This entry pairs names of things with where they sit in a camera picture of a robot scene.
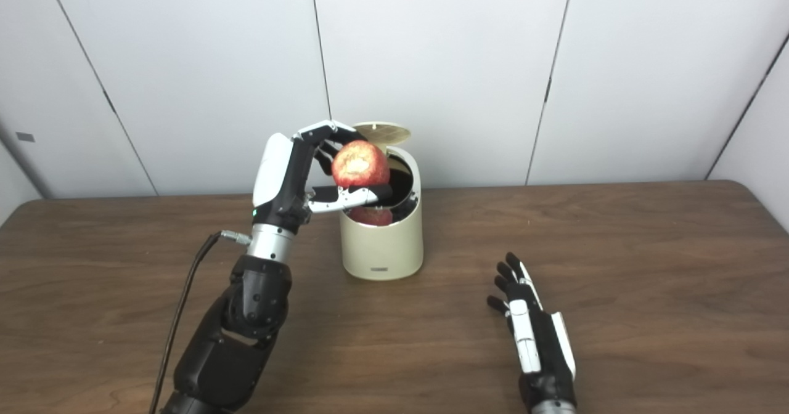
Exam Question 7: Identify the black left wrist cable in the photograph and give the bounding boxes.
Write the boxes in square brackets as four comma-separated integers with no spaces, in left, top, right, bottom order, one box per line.
[147,229,253,414]

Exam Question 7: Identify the red apple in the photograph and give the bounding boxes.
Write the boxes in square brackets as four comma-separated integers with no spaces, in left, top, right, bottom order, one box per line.
[331,140,391,190]

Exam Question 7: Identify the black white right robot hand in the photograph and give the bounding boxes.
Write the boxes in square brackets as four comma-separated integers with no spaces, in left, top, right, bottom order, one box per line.
[486,253,578,411]

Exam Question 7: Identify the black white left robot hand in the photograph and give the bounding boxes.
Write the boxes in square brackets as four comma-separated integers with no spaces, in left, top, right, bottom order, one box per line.
[251,120,396,235]

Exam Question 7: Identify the cream-colored desktop bin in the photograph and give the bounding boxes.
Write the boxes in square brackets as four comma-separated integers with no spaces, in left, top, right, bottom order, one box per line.
[338,122,425,282]

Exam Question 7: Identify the round cream bin lid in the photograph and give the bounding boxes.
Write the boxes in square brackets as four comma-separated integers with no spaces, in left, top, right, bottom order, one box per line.
[352,122,412,156]

